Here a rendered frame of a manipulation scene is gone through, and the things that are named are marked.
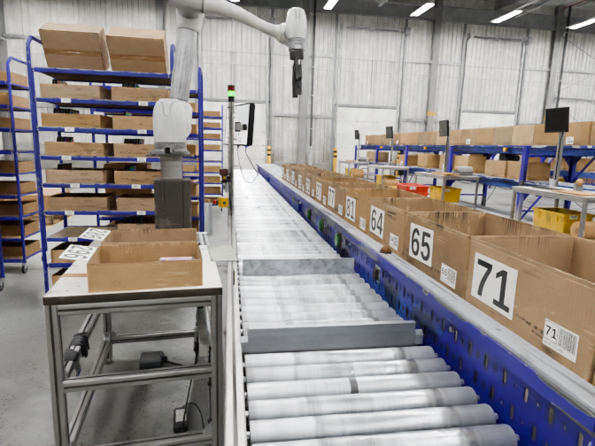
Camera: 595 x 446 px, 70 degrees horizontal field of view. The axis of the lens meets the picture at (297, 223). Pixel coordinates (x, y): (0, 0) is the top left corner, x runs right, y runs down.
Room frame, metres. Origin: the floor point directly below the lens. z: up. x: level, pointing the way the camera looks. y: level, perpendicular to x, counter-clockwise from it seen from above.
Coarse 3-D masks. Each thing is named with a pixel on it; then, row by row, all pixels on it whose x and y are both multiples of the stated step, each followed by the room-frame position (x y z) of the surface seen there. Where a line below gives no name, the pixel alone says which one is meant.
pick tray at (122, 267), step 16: (96, 256) 1.55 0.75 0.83; (112, 256) 1.65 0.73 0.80; (128, 256) 1.67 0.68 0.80; (144, 256) 1.69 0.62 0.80; (160, 256) 1.70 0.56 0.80; (176, 256) 1.72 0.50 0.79; (192, 256) 1.74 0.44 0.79; (96, 272) 1.38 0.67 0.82; (112, 272) 1.39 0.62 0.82; (128, 272) 1.41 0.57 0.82; (144, 272) 1.42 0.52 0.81; (160, 272) 1.44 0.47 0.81; (176, 272) 1.46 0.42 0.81; (192, 272) 1.47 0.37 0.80; (96, 288) 1.38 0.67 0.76; (112, 288) 1.39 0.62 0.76; (128, 288) 1.41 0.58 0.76; (144, 288) 1.42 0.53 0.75
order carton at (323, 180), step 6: (318, 180) 2.88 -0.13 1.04; (324, 180) 2.99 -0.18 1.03; (330, 180) 3.00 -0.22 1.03; (336, 180) 3.00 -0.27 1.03; (342, 180) 3.01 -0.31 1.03; (348, 180) 3.02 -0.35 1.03; (354, 180) 3.02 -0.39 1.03; (360, 180) 2.91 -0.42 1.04; (324, 186) 2.69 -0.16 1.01; (324, 192) 2.68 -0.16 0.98; (324, 204) 2.67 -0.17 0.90
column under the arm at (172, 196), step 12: (156, 180) 2.10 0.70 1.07; (168, 180) 2.11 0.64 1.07; (180, 180) 2.13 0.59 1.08; (156, 192) 2.09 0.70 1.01; (168, 192) 2.11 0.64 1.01; (180, 192) 2.12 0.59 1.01; (156, 204) 2.09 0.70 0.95; (168, 204) 2.11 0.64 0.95; (180, 204) 2.12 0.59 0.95; (156, 216) 2.09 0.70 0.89; (168, 216) 2.11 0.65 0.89; (180, 216) 2.12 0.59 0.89; (156, 228) 2.09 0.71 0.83
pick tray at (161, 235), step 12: (168, 228) 2.01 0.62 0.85; (180, 228) 2.02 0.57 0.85; (192, 228) 2.04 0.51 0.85; (108, 240) 1.83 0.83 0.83; (120, 240) 1.95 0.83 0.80; (132, 240) 1.97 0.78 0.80; (144, 240) 1.98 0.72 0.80; (156, 240) 2.00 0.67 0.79; (168, 240) 2.01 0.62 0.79; (180, 240) 2.02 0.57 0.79; (192, 240) 2.04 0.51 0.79
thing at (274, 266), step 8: (248, 264) 1.65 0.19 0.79; (256, 264) 1.65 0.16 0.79; (264, 264) 1.66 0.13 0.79; (272, 264) 1.66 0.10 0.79; (280, 264) 1.67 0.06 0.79; (288, 264) 1.67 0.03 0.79; (296, 264) 1.68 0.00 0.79; (304, 264) 1.68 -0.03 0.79; (312, 264) 1.69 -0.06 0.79; (320, 264) 1.69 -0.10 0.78; (328, 264) 1.70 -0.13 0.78; (336, 264) 1.70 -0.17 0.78; (344, 264) 1.71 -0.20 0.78; (352, 264) 1.72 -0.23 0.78; (248, 272) 1.65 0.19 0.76; (256, 272) 1.65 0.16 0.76; (264, 272) 1.66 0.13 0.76; (272, 272) 1.66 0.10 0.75; (280, 272) 1.67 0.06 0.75; (288, 272) 1.67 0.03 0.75; (296, 272) 1.68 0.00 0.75; (304, 272) 1.68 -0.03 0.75; (312, 272) 1.69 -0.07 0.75; (320, 272) 1.69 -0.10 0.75; (328, 272) 1.70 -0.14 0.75; (336, 272) 1.70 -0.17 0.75; (344, 272) 1.71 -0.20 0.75; (352, 272) 1.72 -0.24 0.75
